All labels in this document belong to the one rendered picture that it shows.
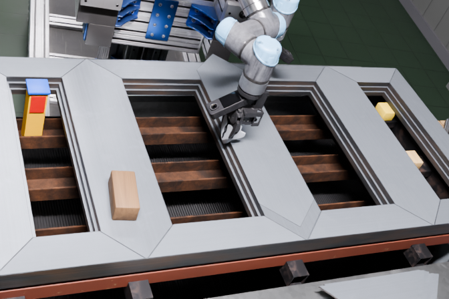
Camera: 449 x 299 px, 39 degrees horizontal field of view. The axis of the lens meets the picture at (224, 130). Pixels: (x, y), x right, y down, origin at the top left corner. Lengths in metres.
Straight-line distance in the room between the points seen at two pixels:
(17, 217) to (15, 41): 2.04
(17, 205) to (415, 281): 1.10
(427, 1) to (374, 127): 3.00
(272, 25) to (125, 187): 0.61
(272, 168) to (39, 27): 1.70
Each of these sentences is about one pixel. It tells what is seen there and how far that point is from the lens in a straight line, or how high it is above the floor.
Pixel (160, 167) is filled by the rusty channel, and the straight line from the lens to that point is 1.93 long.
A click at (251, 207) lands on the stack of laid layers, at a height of 0.84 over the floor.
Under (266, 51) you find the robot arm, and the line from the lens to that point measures 1.62.
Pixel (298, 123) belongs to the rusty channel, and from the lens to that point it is 2.34.
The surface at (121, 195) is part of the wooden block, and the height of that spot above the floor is 0.92.
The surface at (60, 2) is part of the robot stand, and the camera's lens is 3.45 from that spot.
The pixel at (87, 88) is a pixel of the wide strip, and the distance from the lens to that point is 1.88.
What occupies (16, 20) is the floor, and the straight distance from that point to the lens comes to 3.63.
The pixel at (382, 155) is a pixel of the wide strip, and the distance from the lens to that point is 2.09.
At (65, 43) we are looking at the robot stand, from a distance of 3.16.
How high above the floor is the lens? 2.06
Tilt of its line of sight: 39 degrees down
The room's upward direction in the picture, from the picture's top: 22 degrees clockwise
